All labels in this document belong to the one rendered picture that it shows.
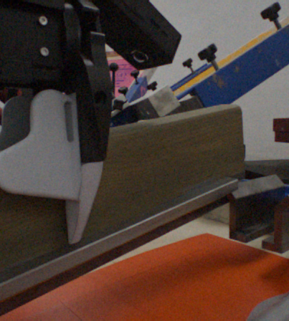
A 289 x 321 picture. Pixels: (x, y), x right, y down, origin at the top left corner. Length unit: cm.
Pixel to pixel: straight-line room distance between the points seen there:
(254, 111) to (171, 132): 221
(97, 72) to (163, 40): 8
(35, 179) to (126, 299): 13
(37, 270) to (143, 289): 11
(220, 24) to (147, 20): 249
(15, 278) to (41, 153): 7
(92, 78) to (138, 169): 9
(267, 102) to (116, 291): 220
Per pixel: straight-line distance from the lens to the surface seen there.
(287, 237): 32
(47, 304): 28
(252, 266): 34
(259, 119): 244
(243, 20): 262
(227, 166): 32
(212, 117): 30
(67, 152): 19
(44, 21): 20
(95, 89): 18
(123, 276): 31
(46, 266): 21
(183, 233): 42
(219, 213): 46
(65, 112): 20
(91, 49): 19
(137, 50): 26
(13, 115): 24
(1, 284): 20
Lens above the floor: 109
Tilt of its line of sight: 6 degrees down
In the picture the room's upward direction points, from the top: 1 degrees counter-clockwise
